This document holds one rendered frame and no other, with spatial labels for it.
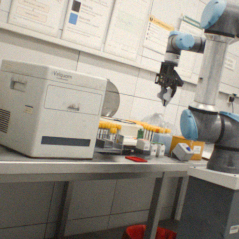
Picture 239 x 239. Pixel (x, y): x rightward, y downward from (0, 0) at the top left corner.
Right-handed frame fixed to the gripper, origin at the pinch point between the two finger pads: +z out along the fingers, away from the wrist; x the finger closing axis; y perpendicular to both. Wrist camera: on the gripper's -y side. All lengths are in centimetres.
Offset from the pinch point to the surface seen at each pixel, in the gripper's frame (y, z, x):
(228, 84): -150, -28, -64
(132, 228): -11, 70, -14
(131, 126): 6.8, 14.3, -13.2
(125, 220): -47, 82, -55
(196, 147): -18.3, 18.6, 10.4
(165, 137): -2.3, 16.2, 1.9
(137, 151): 22.1, 22.8, 8.2
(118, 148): 40.4, 21.1, 14.7
